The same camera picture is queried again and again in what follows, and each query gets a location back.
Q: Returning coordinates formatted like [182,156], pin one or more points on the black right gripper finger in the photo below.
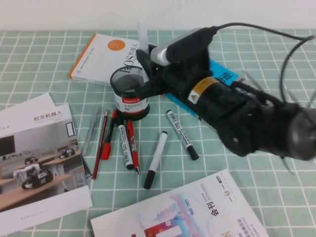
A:
[146,61]
[151,87]

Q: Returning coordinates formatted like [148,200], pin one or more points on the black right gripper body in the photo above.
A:
[180,79]

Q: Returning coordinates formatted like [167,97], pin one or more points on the white translucent pen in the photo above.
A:
[143,34]

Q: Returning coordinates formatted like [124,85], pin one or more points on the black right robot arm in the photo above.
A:
[247,123]

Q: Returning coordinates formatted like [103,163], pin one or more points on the black mesh pen holder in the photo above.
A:
[130,106]

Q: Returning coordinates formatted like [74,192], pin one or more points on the red gel pen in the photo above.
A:
[132,145]

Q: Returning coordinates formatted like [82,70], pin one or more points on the red black marker pen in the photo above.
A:
[108,138]

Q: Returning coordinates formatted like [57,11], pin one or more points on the white orange ROS book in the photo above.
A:
[103,59]

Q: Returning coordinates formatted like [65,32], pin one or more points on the blue grey DTC book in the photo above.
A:
[223,72]

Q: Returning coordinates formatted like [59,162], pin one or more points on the printed white black marker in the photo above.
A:
[124,145]
[182,135]

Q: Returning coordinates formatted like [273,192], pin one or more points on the plain white black-capped marker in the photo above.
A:
[156,158]

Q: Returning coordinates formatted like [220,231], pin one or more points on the red pencil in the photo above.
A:
[100,145]

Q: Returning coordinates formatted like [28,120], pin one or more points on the green checked tablecloth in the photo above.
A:
[49,61]

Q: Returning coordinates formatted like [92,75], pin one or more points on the white show catalogue magazine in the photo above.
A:
[187,212]

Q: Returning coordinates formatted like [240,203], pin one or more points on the brochure with robot photo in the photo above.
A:
[42,158]

